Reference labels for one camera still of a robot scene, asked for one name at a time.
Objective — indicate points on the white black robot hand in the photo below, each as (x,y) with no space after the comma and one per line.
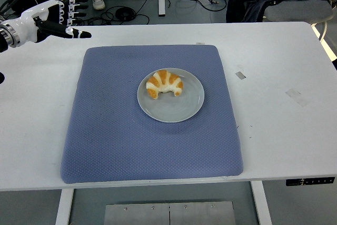
(31,22)

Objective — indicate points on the golden croissant bread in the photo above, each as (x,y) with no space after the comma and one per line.
(168,80)

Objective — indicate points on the blue quilted mat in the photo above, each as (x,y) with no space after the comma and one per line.
(105,130)

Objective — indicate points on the grey round plate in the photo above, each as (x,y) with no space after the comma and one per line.
(173,109)

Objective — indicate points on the white table leg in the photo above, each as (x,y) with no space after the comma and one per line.
(64,206)
(262,204)

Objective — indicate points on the small grey tape piece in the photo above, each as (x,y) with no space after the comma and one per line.
(240,75)

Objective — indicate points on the grey metal plate with screws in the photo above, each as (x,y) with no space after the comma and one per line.
(168,214)

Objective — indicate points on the chair with grey cushion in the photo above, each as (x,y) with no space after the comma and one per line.
(297,9)

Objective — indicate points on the large clear tape piece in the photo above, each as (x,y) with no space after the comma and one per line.
(296,98)

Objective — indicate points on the black table control panel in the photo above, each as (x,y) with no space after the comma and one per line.
(310,181)

